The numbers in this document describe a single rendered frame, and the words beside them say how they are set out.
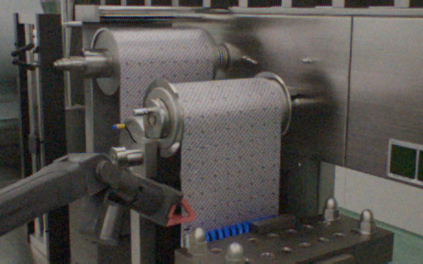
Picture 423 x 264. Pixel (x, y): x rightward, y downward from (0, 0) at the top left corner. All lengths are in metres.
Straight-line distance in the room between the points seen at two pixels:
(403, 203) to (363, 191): 0.33
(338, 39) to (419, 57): 0.19
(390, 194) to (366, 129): 3.08
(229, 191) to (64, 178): 0.38
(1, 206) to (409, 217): 3.55
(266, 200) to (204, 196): 0.16
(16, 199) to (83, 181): 0.12
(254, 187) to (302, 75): 0.27
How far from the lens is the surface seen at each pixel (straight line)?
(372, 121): 1.22
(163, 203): 1.10
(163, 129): 1.14
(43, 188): 0.95
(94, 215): 1.03
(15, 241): 1.60
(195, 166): 1.16
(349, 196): 4.55
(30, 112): 1.47
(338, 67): 1.27
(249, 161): 1.23
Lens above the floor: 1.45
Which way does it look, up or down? 11 degrees down
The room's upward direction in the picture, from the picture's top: straight up
